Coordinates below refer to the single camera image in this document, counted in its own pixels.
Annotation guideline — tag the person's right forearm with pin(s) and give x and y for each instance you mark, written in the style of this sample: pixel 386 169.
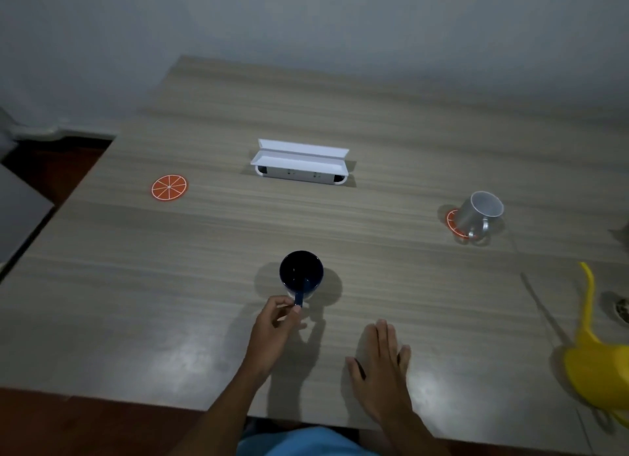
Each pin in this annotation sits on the person's right forearm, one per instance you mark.
pixel 415 436

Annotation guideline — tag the white open long box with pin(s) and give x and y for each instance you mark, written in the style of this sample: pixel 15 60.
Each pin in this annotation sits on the white open long box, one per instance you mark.
pixel 299 163

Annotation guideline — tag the dark blue mug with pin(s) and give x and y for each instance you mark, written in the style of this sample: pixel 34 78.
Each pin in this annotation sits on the dark blue mug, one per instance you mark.
pixel 300 271

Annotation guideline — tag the orange slice coaster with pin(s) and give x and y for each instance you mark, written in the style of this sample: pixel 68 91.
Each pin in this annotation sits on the orange slice coaster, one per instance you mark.
pixel 169 188
pixel 451 222

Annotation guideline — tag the person's right thumb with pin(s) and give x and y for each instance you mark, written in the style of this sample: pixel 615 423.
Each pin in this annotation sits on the person's right thumb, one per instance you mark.
pixel 356 369

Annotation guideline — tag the silver metal mug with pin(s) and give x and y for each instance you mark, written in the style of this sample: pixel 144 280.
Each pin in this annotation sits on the silver metal mug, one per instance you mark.
pixel 474 215

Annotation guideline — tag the person's left thumb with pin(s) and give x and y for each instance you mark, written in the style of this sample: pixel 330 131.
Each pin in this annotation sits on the person's left thumb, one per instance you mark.
pixel 293 315

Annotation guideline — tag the person's right middle finger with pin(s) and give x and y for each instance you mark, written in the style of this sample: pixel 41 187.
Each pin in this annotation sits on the person's right middle finger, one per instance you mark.
pixel 383 340

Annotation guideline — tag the yellow plastic watering can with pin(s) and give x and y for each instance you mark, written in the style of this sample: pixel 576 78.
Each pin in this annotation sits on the yellow plastic watering can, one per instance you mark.
pixel 597 367

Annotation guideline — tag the light blue shorts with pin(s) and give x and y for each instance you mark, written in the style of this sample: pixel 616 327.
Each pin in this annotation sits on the light blue shorts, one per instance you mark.
pixel 304 443

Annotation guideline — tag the person's left forearm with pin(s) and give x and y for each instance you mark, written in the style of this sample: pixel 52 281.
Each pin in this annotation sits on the person's left forearm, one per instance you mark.
pixel 221 416

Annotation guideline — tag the person's left hand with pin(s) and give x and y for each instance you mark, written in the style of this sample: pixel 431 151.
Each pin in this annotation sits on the person's left hand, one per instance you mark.
pixel 268 340

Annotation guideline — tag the person's right hand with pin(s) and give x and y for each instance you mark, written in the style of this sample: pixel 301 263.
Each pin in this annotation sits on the person's right hand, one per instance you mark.
pixel 383 384

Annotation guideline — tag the person's right little finger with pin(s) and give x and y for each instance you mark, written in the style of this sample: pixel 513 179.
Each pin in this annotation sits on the person's right little finger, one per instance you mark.
pixel 404 358

